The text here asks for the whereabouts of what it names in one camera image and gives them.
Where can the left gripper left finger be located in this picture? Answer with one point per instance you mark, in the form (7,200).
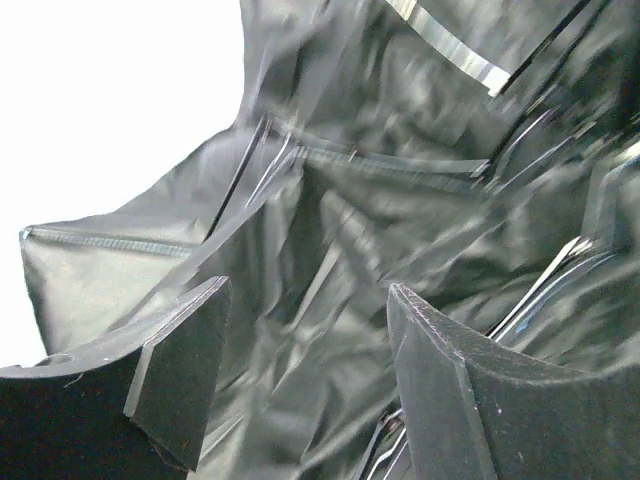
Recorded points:
(131,404)

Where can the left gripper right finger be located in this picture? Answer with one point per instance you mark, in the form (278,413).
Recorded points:
(474,409)

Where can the blue folding umbrella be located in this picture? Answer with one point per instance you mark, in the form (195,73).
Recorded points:
(476,152)

